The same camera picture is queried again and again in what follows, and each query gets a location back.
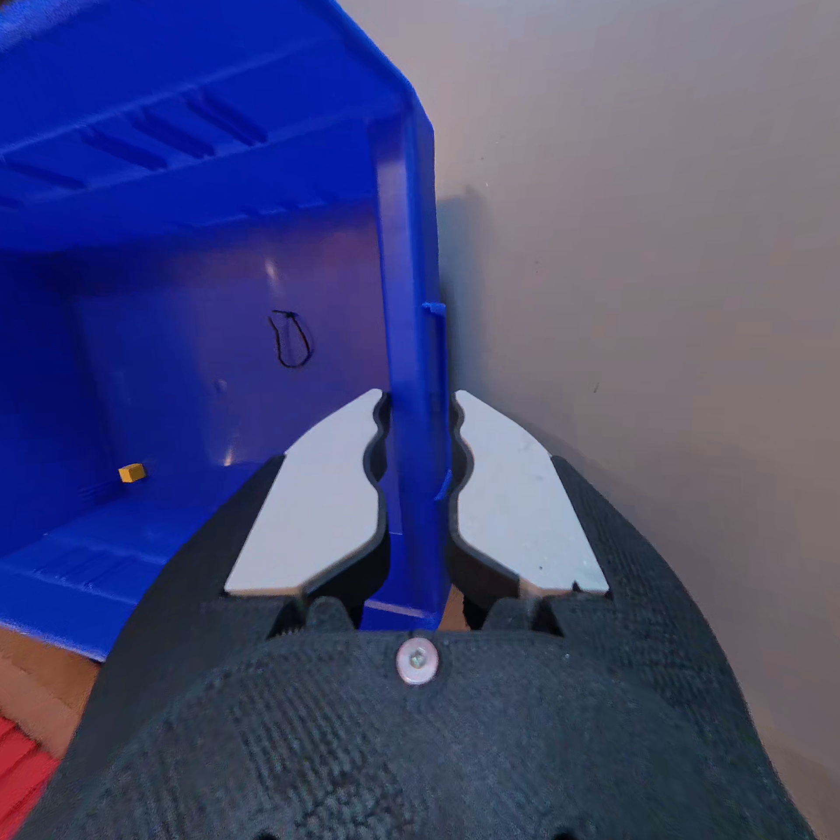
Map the thin black elastic loop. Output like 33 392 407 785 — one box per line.
268 310 315 369

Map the red cloth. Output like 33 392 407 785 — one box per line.
0 715 63 840

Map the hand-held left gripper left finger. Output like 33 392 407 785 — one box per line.
223 388 391 599

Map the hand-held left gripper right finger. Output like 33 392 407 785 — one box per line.
446 390 611 601

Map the wooden table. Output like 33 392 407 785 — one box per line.
0 623 106 762

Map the blue plastic bin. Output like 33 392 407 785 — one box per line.
0 0 454 660

